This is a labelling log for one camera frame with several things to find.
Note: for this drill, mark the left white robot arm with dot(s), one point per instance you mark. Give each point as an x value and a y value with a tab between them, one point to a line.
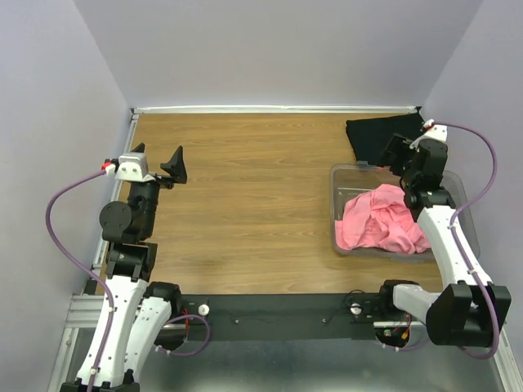
135	308

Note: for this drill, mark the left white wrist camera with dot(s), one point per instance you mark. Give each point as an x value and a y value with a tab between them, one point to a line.
130	167

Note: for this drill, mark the clear plastic bin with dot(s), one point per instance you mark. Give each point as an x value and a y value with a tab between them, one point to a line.
347	181

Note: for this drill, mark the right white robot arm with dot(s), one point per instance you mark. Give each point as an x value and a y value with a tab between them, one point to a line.
471	310

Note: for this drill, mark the pink t shirt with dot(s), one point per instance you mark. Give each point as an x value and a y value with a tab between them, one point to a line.
380	219

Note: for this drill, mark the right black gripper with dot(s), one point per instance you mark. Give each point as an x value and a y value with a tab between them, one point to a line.
400	146

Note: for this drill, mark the aluminium frame rail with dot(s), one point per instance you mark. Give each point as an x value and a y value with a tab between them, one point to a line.
83	313

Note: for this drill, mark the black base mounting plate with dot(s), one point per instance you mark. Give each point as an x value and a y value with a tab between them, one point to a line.
278	317

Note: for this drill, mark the black folded t shirt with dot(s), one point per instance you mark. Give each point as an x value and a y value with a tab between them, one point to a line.
369	137

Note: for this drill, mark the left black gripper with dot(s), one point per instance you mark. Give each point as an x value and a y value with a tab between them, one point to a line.
176	168

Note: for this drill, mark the back aluminium table rail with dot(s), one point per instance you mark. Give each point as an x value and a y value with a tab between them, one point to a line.
276	109

